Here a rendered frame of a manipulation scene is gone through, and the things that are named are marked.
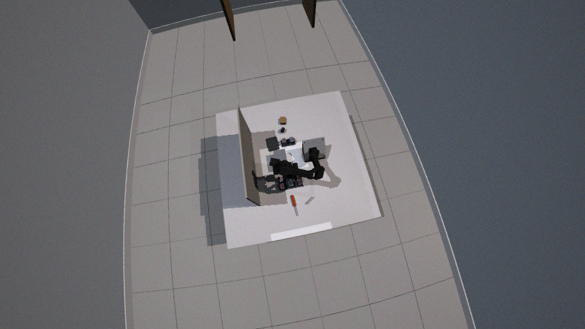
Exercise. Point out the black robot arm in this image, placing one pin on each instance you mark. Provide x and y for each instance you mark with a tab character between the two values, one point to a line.
284	167

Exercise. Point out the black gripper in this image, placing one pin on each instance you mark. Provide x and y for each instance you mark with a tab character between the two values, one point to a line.
275	172

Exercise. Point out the grey flat panel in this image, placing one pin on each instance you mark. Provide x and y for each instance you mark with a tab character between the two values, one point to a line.
247	160

